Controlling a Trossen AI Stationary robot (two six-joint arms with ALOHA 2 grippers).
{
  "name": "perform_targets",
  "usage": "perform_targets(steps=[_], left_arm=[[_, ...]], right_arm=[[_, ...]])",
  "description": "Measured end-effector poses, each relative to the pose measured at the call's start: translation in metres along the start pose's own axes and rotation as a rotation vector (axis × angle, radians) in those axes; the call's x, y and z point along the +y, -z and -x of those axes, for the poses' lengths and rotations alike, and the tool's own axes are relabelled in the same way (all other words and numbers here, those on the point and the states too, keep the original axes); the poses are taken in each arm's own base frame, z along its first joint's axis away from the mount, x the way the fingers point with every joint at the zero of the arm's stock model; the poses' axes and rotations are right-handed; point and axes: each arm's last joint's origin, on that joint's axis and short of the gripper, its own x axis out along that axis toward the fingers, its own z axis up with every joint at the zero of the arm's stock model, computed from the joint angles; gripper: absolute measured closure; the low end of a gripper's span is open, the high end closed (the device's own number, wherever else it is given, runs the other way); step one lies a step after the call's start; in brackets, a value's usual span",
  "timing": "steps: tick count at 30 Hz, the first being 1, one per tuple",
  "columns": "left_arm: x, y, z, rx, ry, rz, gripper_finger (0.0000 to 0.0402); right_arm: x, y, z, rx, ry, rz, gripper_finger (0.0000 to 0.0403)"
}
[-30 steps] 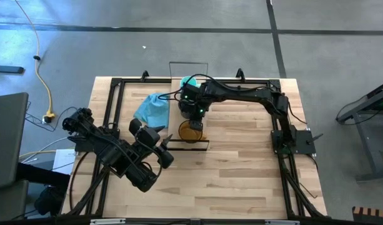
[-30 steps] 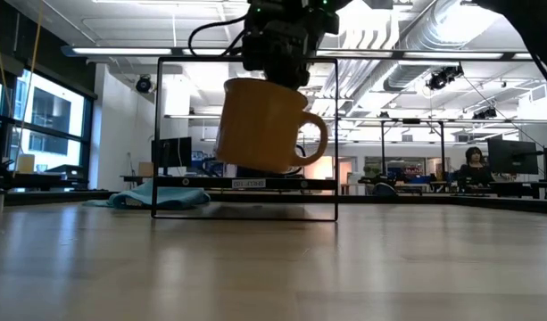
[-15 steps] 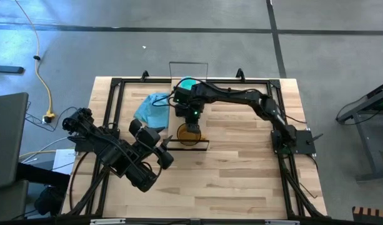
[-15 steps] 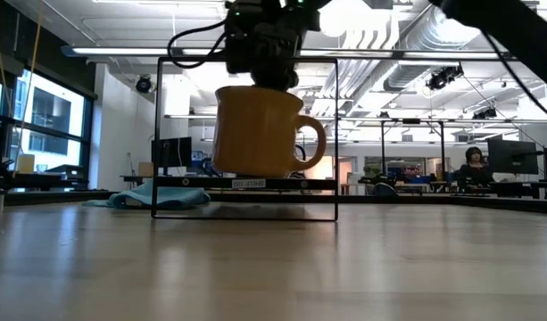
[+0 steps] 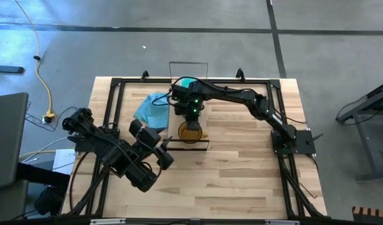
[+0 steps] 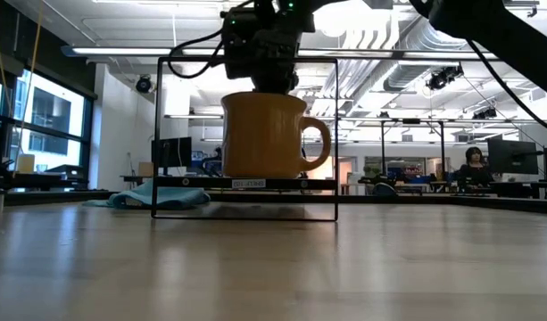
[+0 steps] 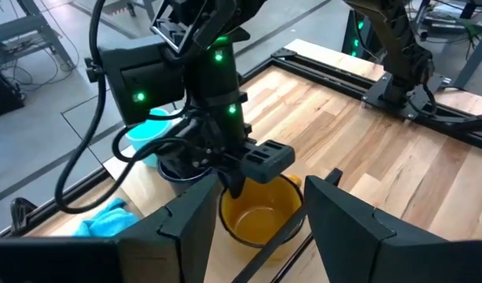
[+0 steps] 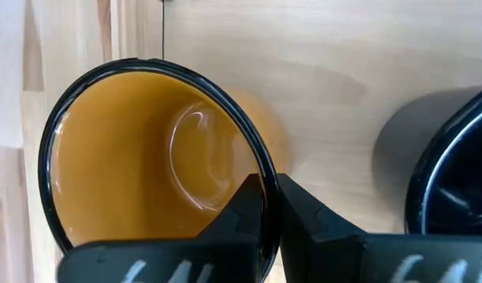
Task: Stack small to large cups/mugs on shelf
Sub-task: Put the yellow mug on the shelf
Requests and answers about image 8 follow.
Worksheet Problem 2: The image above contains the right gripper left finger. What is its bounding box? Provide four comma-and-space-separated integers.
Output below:
57, 173, 266, 283

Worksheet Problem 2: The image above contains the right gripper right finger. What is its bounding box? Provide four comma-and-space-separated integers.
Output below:
277, 173, 482, 283

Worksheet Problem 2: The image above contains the yellow mug with black rim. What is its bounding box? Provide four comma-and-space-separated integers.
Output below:
37, 57, 293, 283

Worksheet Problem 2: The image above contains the dark navy enamel mug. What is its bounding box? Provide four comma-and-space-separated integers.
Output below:
404, 84, 482, 237

